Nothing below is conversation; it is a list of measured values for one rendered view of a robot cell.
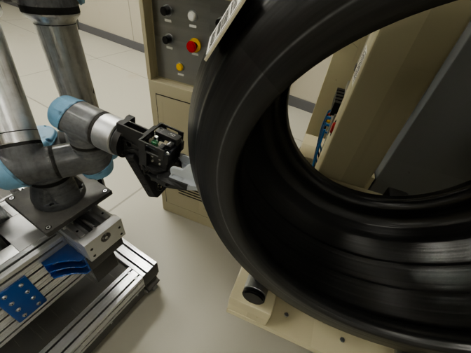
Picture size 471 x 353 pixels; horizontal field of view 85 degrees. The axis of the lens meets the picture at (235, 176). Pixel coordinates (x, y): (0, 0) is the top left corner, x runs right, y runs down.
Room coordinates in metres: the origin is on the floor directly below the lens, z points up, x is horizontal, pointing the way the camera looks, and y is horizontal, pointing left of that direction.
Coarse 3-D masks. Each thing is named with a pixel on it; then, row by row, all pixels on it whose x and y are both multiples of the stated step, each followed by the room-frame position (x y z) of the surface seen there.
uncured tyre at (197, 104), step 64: (256, 0) 0.24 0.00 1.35; (320, 0) 0.21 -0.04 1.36; (384, 0) 0.20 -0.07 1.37; (448, 0) 0.19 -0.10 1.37; (256, 64) 0.22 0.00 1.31; (192, 128) 0.26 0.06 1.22; (256, 128) 0.48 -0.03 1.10; (256, 192) 0.39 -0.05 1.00; (320, 192) 0.46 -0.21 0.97; (448, 192) 0.41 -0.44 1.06; (256, 256) 0.20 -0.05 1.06; (320, 256) 0.31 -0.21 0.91; (384, 256) 0.33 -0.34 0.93; (448, 256) 0.31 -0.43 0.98; (320, 320) 0.17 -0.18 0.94; (384, 320) 0.17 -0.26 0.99; (448, 320) 0.19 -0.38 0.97
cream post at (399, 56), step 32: (384, 32) 0.55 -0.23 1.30; (416, 32) 0.53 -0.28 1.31; (448, 32) 0.52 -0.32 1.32; (384, 64) 0.54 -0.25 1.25; (416, 64) 0.53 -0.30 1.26; (352, 96) 0.55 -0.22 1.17; (384, 96) 0.53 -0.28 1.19; (416, 96) 0.52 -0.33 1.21; (352, 128) 0.54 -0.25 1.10; (384, 128) 0.53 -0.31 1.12; (320, 160) 0.58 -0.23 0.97; (352, 160) 0.53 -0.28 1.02
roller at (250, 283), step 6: (246, 282) 0.24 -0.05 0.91; (252, 282) 0.23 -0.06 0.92; (258, 282) 0.23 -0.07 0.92; (246, 288) 0.22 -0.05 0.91; (252, 288) 0.22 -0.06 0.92; (258, 288) 0.22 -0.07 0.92; (264, 288) 0.22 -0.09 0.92; (246, 294) 0.21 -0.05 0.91; (252, 294) 0.21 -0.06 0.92; (258, 294) 0.21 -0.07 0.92; (264, 294) 0.22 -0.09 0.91; (252, 300) 0.21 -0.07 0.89; (258, 300) 0.21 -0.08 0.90; (264, 300) 0.21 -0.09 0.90
